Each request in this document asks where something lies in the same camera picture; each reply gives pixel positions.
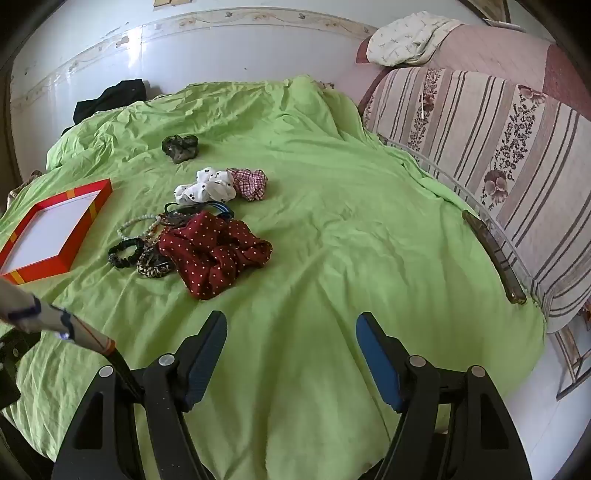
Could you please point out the white dotted scrunchie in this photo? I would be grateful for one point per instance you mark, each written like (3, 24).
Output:
(205, 189)

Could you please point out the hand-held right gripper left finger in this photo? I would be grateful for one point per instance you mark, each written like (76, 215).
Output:
(203, 364)

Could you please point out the red gift box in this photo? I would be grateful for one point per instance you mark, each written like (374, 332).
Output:
(55, 258)

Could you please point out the red plaid scrunchie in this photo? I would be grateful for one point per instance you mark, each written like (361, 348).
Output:
(249, 184)

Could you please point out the dark red polka-dot scrunchie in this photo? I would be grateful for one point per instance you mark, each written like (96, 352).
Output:
(212, 254)

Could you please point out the black garment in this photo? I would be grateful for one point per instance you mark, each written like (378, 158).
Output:
(111, 99)

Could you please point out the tan woven basket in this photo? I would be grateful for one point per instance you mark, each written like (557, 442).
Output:
(23, 187)

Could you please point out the metal frame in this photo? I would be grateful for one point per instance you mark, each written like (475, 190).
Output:
(575, 364)

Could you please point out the green bed sheet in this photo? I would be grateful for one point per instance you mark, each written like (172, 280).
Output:
(323, 240)

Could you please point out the dark green scrunchie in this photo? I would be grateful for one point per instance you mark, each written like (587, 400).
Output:
(180, 147)

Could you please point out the white floral cloth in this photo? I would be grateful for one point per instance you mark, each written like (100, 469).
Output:
(406, 39)

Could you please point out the leopard print scrunchie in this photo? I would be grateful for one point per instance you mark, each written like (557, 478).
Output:
(152, 267)

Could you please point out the black scrunchie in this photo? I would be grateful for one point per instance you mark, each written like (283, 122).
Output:
(124, 254)

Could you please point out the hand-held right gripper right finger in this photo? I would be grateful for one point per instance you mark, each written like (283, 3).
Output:
(376, 364)

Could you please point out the brown flat strip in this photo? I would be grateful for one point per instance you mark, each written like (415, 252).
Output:
(496, 258)

